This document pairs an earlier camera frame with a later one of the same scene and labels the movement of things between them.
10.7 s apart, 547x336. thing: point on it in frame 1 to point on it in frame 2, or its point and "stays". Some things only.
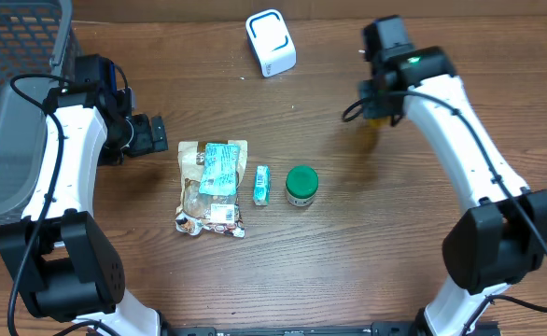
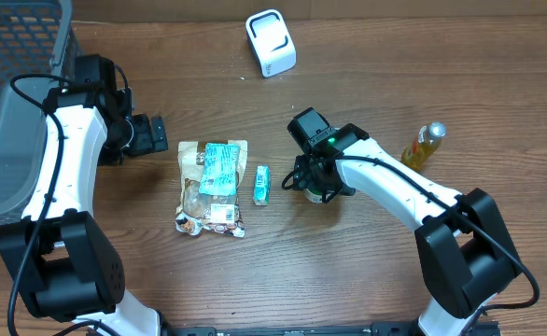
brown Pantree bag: (210, 175) stays
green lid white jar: (301, 186) to (315, 194)
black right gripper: (369, 99) to (308, 177)
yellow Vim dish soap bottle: (377, 123) to (427, 139)
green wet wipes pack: (220, 169) stays
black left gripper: (147, 143) stays
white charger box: (272, 42) stays
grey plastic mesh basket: (22, 49) stays
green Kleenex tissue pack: (261, 185) stays
